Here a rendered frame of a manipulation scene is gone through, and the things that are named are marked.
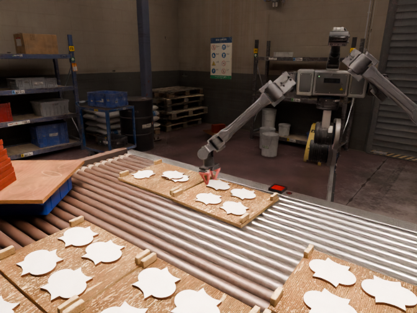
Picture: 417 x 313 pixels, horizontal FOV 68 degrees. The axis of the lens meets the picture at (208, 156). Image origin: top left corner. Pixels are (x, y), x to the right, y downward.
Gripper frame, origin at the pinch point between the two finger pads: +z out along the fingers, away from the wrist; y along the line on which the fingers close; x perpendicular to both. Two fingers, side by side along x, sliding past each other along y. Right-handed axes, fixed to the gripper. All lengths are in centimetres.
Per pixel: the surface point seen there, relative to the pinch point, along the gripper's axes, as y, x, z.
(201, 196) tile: -16.5, -6.6, 2.2
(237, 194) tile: -3.3, -18.6, 3.8
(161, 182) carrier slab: -15.1, 22.6, -1.5
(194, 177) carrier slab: 1.9, 12.9, -0.4
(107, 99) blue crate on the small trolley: 152, 295, -52
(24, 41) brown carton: 98, 396, -147
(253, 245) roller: -34, -44, 11
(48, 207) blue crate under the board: -69, 38, -4
